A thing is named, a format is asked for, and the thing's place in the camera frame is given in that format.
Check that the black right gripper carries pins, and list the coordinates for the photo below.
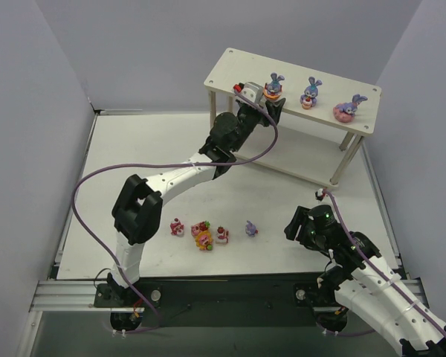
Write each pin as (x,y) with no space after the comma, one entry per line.
(300,226)

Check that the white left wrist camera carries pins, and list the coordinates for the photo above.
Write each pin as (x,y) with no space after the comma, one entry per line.
(248,92)

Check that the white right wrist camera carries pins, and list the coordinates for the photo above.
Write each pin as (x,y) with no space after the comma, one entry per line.
(320,194)

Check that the pink bear yellow flower toy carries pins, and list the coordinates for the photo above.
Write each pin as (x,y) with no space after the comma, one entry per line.
(204,241)

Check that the pink strawberry cake toy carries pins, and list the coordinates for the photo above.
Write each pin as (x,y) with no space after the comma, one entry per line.
(196,229)

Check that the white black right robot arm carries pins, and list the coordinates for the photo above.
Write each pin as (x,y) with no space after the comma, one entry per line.
(361,281)

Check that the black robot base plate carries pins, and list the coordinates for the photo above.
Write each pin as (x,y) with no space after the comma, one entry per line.
(255,300)

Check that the purple bunny holding cupcake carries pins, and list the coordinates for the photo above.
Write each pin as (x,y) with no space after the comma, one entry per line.
(308,98)

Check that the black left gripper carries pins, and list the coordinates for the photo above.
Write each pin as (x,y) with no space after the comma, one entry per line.
(264,112)

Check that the purple bunny on pink donut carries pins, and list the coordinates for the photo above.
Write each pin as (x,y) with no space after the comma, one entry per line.
(345,112)

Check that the pink bear strawberry toy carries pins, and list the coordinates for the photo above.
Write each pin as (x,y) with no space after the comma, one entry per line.
(177,228)

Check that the light wooden two-tier shelf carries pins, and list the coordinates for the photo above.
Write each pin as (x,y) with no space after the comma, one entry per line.
(312,144)

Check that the white strawberry cake slice toy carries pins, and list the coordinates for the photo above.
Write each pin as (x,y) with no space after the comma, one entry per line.
(222,236)

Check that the small purple bunny toy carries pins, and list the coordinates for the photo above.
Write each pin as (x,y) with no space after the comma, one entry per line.
(250,229)

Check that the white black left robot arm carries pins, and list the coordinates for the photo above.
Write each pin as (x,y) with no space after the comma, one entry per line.
(137,211)

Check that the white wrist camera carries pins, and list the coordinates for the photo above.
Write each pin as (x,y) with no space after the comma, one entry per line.
(320,194)
(248,92)

